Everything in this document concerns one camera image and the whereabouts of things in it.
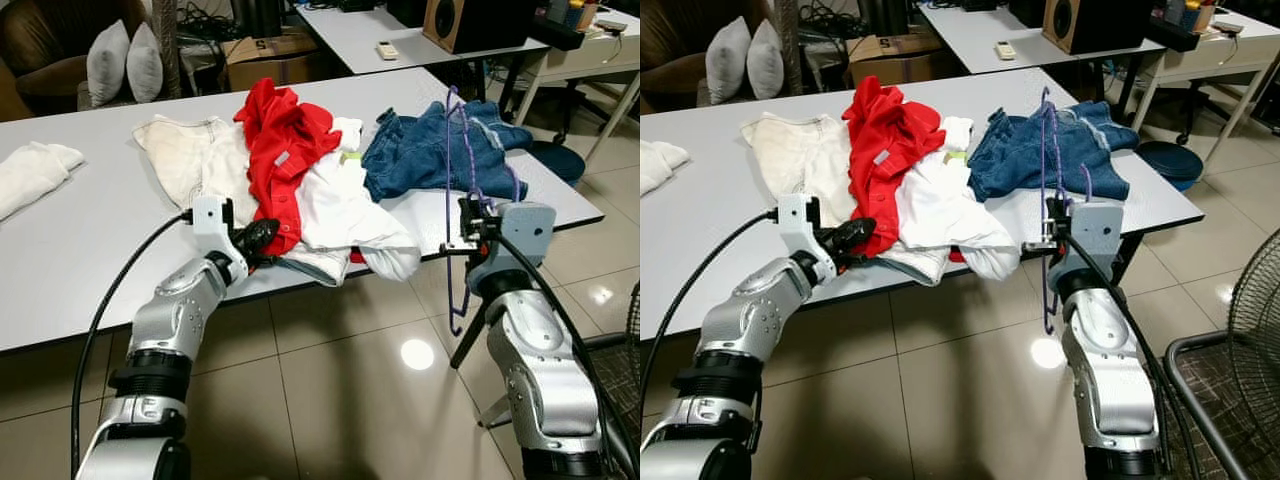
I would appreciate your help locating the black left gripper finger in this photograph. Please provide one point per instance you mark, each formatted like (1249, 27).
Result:
(260, 262)
(855, 232)
(855, 262)
(262, 233)

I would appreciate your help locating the purple plastic hanger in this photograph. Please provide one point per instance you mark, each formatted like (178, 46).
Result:
(447, 180)
(1046, 160)

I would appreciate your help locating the red polo shirt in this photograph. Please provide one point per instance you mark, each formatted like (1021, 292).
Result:
(285, 150)
(890, 150)

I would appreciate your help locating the white shirt with pink print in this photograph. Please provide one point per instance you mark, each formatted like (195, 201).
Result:
(950, 215)
(350, 215)

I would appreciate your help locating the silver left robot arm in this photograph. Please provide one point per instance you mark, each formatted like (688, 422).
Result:
(750, 320)
(175, 320)

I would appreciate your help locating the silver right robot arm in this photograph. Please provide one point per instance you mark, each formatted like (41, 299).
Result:
(1110, 370)
(540, 370)

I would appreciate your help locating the blue jeans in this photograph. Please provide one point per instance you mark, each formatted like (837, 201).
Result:
(430, 155)
(1020, 150)

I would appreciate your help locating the dark blue round stool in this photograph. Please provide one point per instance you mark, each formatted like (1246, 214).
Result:
(1170, 163)
(558, 162)

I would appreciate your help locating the beige garment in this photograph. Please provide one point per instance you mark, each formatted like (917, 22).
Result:
(790, 150)
(185, 150)

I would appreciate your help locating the open cardboard box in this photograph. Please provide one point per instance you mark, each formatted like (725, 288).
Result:
(270, 65)
(890, 60)

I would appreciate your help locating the white remote control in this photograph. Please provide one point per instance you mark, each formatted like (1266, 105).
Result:
(1006, 49)
(386, 49)

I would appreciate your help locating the cream folded cloth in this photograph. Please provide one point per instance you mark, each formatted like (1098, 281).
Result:
(660, 165)
(35, 175)

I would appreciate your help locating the grey pillow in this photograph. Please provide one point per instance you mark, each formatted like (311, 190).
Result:
(107, 65)
(145, 65)
(767, 60)
(727, 62)

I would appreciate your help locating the white office table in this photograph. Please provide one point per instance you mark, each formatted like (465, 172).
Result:
(1010, 30)
(400, 30)

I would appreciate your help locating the wooden speaker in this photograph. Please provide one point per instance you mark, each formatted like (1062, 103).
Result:
(480, 25)
(1100, 25)

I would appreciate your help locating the white table with white legs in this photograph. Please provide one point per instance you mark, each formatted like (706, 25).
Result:
(1210, 55)
(590, 55)

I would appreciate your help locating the brown sofa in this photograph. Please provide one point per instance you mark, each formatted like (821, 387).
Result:
(670, 45)
(40, 50)

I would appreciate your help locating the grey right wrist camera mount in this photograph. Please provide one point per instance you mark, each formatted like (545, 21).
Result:
(525, 235)
(1098, 235)

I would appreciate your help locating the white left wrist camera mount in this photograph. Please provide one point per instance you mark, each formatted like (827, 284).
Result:
(798, 222)
(212, 225)

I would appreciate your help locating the white table black frame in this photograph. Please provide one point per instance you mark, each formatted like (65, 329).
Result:
(720, 250)
(100, 250)

